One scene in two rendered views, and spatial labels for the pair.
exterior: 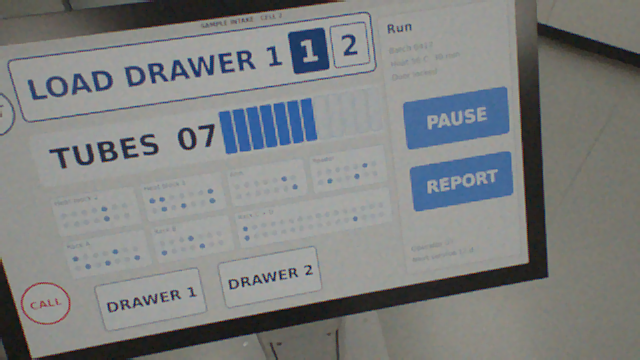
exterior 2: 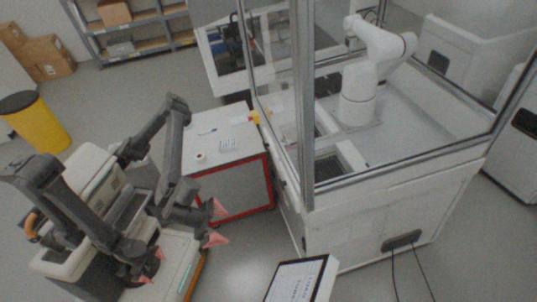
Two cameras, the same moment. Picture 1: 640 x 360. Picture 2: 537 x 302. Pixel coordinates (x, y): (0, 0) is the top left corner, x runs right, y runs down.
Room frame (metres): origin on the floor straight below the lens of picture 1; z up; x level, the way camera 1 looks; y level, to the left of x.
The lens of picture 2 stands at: (0.48, -0.10, 2.13)
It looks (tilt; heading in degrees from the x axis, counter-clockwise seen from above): 44 degrees down; 130
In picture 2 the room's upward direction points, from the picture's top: 10 degrees counter-clockwise
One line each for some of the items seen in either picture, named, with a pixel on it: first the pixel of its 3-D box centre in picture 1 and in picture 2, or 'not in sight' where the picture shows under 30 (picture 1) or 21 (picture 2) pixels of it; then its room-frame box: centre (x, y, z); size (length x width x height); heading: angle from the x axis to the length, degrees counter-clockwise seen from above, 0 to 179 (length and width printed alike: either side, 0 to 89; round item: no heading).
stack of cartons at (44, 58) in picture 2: not in sight; (31, 51); (-5.03, 1.44, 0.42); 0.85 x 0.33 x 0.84; 49
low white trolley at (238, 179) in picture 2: not in sight; (227, 168); (-0.81, 0.95, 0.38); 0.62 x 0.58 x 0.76; 139
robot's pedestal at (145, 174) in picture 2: not in sight; (148, 184); (-1.29, 0.51, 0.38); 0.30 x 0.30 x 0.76; 49
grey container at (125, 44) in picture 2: not in sight; (121, 45); (-4.18, 2.37, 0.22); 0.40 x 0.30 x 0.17; 49
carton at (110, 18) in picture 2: not in sight; (115, 12); (-4.08, 2.49, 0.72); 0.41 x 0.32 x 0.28; 49
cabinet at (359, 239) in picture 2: not in sight; (342, 179); (0.05, 1.24, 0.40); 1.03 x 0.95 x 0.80; 139
